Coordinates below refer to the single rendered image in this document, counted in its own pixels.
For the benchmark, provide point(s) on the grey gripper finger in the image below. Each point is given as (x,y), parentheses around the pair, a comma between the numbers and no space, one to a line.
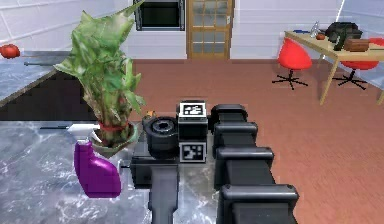
(55,127)

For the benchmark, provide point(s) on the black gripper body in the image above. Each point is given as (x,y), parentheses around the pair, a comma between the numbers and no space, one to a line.
(162,133)

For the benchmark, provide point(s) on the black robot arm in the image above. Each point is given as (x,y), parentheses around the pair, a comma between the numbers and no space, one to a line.
(246,166)

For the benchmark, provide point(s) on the grey marble kitchen counter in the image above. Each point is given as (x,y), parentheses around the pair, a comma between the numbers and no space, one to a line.
(40,186)
(20,83)

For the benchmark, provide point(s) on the purple spray bottle white head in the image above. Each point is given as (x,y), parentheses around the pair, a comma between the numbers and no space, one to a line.
(96,173)

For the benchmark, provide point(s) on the green house plant in pot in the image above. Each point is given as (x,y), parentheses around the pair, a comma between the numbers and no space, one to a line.
(100,66)

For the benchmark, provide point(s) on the red tomato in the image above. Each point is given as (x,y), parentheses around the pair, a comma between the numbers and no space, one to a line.
(9,51)

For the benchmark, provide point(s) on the brown wooden glazed door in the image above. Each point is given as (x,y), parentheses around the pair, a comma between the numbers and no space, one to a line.
(210,30)

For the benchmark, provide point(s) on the black framed window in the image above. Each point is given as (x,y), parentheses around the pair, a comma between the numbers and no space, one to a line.
(160,15)

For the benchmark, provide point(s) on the red swivel chair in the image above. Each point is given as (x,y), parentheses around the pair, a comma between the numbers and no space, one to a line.
(293,55)
(358,65)

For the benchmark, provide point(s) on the blue flat item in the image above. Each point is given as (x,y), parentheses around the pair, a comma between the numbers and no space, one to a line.
(301,31)

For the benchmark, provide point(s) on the clear bottle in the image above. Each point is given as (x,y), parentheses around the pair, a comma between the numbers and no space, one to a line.
(314,30)

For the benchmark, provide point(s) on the brown round fruit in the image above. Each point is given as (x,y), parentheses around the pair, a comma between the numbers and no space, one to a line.
(320,36)

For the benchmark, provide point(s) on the pale wooden table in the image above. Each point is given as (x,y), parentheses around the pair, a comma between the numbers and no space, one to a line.
(328,50)

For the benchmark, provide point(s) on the black bag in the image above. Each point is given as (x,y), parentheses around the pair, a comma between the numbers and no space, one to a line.
(343,31)

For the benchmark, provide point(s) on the brown box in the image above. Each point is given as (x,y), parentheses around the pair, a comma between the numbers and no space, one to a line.
(356,45)

